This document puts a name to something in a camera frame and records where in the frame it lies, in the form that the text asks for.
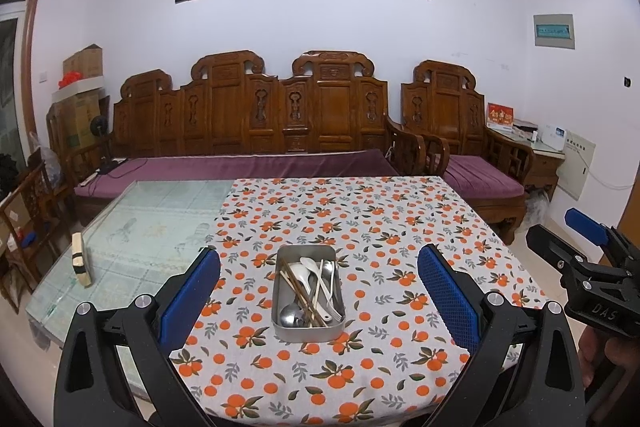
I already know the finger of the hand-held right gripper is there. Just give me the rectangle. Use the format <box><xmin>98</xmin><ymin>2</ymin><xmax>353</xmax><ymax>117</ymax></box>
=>
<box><xmin>526</xmin><ymin>224</ymin><xmax>621</xmax><ymax>279</ymax></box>
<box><xmin>565</xmin><ymin>208</ymin><xmax>640</xmax><ymax>260</ymax></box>

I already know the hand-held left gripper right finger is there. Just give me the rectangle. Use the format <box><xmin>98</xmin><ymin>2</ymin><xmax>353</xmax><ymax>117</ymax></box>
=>
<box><xmin>417</xmin><ymin>244</ymin><xmax>586</xmax><ymax>427</ymax></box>

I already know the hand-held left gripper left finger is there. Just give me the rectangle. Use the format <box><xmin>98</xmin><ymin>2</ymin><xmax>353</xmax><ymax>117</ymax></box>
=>
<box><xmin>52</xmin><ymin>248</ymin><xmax>222</xmax><ymax>427</ymax></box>

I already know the rectangular metal tray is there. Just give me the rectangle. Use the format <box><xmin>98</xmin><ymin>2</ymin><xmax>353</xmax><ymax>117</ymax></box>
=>
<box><xmin>271</xmin><ymin>244</ymin><xmax>349</xmax><ymax>344</ymax></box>

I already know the white deep soup spoon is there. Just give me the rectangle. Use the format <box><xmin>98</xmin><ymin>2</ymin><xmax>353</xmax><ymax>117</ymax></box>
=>
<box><xmin>291</xmin><ymin>266</ymin><xmax>333</xmax><ymax>320</ymax></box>

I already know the metal fork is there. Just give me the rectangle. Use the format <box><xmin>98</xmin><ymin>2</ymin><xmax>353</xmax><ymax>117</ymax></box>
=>
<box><xmin>322</xmin><ymin>261</ymin><xmax>337</xmax><ymax>308</ymax></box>

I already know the white plastic spoon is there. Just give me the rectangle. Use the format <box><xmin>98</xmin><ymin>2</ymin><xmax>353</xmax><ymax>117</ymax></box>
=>
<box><xmin>299</xmin><ymin>258</ymin><xmax>344</xmax><ymax>323</ymax></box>

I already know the person's right hand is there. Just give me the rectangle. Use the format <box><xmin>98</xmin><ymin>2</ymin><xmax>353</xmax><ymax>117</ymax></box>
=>
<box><xmin>579</xmin><ymin>329</ymin><xmax>640</xmax><ymax>402</ymax></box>

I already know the clear plastic bag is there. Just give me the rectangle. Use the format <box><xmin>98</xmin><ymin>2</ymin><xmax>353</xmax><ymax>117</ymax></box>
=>
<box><xmin>525</xmin><ymin>192</ymin><xmax>551</xmax><ymax>229</ymax></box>
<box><xmin>30</xmin><ymin>132</ymin><xmax>63</xmax><ymax>188</ymax></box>

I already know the cream panel board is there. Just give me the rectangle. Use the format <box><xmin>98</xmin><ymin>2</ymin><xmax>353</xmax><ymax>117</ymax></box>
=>
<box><xmin>555</xmin><ymin>132</ymin><xmax>597</xmax><ymax>201</ymax></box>

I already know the wooden side cabinet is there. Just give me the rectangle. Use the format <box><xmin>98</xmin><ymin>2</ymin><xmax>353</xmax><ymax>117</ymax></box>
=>
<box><xmin>487</xmin><ymin>127</ymin><xmax>566</xmax><ymax>202</ymax></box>

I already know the white blue box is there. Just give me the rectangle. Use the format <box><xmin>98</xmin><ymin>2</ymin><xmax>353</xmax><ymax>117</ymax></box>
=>
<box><xmin>545</xmin><ymin>124</ymin><xmax>571</xmax><ymax>148</ymax></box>

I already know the short purple seat cushion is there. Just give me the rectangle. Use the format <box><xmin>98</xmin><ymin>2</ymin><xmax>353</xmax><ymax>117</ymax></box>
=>
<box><xmin>442</xmin><ymin>156</ymin><xmax>526</xmax><ymax>198</ymax></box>

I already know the grey flat box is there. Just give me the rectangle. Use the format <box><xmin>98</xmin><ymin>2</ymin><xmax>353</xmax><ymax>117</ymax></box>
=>
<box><xmin>512</xmin><ymin>119</ymin><xmax>541</xmax><ymax>140</ymax></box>

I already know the cream block with black band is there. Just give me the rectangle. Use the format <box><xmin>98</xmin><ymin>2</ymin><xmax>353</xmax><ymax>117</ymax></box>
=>
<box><xmin>71</xmin><ymin>232</ymin><xmax>94</xmax><ymax>288</ymax></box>

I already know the red desk calendar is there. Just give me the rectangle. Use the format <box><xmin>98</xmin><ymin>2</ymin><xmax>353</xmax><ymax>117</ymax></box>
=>
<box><xmin>486</xmin><ymin>103</ymin><xmax>515</xmax><ymax>128</ymax></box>

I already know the long purple seat cushion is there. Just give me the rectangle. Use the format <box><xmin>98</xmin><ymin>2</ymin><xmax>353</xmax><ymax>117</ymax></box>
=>
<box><xmin>74</xmin><ymin>149</ymin><xmax>401</xmax><ymax>198</ymax></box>

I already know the orange print tablecloth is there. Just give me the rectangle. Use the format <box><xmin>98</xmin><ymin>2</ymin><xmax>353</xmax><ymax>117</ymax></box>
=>
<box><xmin>167</xmin><ymin>176</ymin><xmax>546</xmax><ymax>427</ymax></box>

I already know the carved wooden armchair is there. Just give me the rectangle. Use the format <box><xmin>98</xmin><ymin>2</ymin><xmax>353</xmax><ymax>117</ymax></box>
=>
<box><xmin>400</xmin><ymin>60</ymin><xmax>535</xmax><ymax>245</ymax></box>

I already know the wooden chair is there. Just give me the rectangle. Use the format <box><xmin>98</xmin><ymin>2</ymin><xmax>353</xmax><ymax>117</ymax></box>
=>
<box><xmin>0</xmin><ymin>162</ymin><xmax>76</xmax><ymax>308</ymax></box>

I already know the carved wooden sofa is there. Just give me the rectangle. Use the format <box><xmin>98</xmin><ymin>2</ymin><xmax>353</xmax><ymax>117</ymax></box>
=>
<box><xmin>65</xmin><ymin>50</ymin><xmax>427</xmax><ymax>218</ymax></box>

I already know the large cardboard box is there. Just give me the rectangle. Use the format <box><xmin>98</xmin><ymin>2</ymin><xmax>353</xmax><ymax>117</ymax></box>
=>
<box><xmin>50</xmin><ymin>92</ymin><xmax>111</xmax><ymax>150</ymax></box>

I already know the black clothes pile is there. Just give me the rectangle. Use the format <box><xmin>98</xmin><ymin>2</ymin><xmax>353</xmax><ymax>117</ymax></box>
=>
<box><xmin>0</xmin><ymin>154</ymin><xmax>16</xmax><ymax>198</ymax></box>

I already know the small cardboard box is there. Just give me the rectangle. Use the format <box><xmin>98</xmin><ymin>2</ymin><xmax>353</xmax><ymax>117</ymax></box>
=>
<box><xmin>62</xmin><ymin>45</ymin><xmax>104</xmax><ymax>80</ymax></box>

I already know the black cable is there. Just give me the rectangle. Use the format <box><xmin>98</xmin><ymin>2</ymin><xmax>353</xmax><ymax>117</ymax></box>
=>
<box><xmin>97</xmin><ymin>158</ymin><xmax>147</xmax><ymax>176</ymax></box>

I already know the grey wall distribution box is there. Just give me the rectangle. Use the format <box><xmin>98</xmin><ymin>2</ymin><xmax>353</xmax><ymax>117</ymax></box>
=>
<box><xmin>533</xmin><ymin>13</ymin><xmax>576</xmax><ymax>50</ymax></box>

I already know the wooden frame glass door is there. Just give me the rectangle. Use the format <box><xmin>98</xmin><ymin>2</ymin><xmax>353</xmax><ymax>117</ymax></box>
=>
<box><xmin>0</xmin><ymin>0</ymin><xmax>51</xmax><ymax>168</ymax></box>

